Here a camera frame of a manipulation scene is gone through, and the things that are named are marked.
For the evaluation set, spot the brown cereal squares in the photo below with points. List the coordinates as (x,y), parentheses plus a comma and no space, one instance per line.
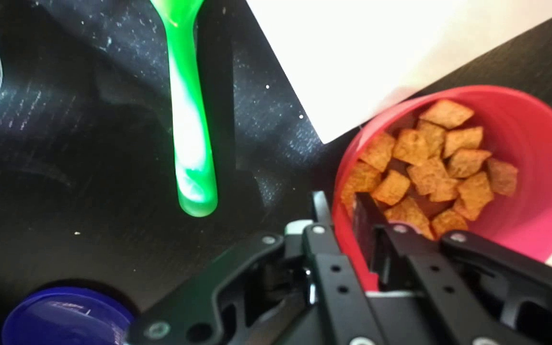
(431,173)

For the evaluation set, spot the pink bowl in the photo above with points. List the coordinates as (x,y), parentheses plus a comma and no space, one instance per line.
(532,160)

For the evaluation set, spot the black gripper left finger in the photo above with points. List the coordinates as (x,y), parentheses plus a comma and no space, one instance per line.
(327,269)

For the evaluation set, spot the blue round lid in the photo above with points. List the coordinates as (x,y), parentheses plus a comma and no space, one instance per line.
(66,319)

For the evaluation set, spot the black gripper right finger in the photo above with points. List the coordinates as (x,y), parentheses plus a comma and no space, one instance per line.
(431,269)

